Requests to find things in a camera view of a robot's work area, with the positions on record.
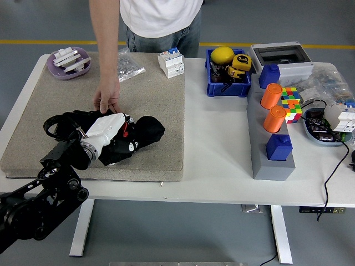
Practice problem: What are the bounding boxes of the multicolour puzzle cube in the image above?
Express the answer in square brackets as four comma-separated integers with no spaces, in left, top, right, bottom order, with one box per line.
[280,86,303,124]

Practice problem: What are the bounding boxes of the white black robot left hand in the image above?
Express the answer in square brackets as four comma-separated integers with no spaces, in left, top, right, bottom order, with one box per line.
[80,112,139,153]

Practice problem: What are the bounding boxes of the grey block holder base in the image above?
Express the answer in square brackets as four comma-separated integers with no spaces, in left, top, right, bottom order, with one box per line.
[246,73,296,181]

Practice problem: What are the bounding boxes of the clear bag of screws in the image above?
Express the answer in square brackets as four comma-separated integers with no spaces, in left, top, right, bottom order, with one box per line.
[116,47,146,84]

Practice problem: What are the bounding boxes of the grey-brown mat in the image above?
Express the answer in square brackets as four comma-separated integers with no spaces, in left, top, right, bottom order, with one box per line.
[0,51,186,183]

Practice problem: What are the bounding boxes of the blue block with knob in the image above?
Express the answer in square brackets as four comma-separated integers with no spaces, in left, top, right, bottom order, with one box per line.
[265,134,293,161]
[258,63,281,89]

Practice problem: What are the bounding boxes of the orange cylinder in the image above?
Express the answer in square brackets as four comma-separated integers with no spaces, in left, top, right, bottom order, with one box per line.
[260,83,283,110]
[262,105,287,134]

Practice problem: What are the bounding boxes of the metal bracket under table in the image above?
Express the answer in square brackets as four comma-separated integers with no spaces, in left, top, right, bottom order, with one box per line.
[240,204,265,214]

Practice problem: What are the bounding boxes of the purple bowl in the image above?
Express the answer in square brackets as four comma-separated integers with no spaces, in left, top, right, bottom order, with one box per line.
[45,46,92,80]

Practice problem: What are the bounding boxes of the grey distribution box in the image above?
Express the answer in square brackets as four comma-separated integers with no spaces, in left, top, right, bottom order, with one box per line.
[247,41,315,85]

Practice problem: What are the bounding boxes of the yellow tape measure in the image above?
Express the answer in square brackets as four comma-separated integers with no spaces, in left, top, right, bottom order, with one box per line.
[231,54,252,73]

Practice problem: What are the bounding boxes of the blue plastic bin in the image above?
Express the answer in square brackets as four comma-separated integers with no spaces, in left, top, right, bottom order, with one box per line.
[205,48,252,98]

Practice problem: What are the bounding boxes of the white plastic clip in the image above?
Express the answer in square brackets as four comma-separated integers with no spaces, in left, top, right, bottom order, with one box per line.
[53,47,79,60]
[52,53,82,68]
[63,56,92,74]

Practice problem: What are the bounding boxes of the white circuit breaker blue switch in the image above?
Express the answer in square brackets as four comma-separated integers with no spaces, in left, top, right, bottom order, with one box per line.
[157,47,185,79]

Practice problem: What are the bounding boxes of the white table leg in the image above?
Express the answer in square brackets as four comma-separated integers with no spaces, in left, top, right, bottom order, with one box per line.
[68,198,95,257]
[270,204,293,264]

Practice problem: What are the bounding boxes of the dark tool in bin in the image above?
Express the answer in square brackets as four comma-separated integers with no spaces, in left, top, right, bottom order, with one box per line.
[209,60,227,84]

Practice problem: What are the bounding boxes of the white circuit breaker stack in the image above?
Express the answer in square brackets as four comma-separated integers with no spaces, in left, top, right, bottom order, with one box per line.
[323,100,355,132]

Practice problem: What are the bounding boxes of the person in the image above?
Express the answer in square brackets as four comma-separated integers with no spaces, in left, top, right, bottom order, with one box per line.
[88,0,205,115]

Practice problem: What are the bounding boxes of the person's hand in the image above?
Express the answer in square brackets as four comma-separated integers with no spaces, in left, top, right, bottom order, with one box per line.
[93,76,122,115]

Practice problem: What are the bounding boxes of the black floor cable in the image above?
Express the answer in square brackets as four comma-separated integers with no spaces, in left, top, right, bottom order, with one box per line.
[259,252,280,266]

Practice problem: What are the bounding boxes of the dark capacitors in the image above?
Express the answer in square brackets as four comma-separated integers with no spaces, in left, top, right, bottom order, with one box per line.
[306,109,343,144]

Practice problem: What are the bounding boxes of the black power cable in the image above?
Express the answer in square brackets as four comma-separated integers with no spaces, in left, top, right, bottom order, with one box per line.
[301,99,351,222]

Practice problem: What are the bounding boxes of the light blue bowl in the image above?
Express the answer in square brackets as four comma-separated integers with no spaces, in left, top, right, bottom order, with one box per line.
[301,107,354,147]

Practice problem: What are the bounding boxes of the clear bags of parts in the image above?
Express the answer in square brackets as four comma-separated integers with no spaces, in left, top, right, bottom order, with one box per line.
[280,63,355,111]

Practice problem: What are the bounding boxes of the yellow black tool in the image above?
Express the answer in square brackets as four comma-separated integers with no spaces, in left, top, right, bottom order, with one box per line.
[225,65,246,80]

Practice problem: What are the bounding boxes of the black table control panel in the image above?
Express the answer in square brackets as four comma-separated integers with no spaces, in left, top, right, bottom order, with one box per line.
[298,206,347,214]

